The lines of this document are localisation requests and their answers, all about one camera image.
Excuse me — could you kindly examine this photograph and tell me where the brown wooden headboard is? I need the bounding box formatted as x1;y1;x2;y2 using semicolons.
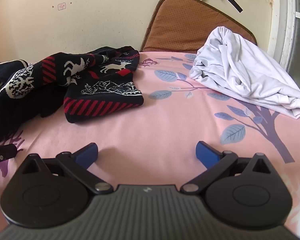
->
139;0;257;53

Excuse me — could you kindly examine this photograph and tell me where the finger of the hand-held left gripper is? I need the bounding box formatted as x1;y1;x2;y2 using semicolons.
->
0;144;18;178

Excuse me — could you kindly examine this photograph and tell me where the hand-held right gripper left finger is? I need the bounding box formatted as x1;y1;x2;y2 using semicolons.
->
21;142;113;196

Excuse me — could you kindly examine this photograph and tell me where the pink printed bedsheet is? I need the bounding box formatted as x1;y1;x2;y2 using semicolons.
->
0;51;300;240

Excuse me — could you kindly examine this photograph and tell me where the black folded garment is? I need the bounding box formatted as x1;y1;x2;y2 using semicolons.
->
0;59;25;97

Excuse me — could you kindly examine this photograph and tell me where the white window frame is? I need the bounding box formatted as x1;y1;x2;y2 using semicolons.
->
267;0;300;73

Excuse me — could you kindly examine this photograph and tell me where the white garment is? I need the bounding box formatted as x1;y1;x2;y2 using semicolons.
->
189;26;300;120

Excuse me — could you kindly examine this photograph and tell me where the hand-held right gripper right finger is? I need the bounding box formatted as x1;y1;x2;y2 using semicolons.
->
180;141;274;195

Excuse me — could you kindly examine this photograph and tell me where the navy reindeer pattern sweater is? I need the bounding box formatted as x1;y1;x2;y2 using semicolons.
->
0;45;144;143

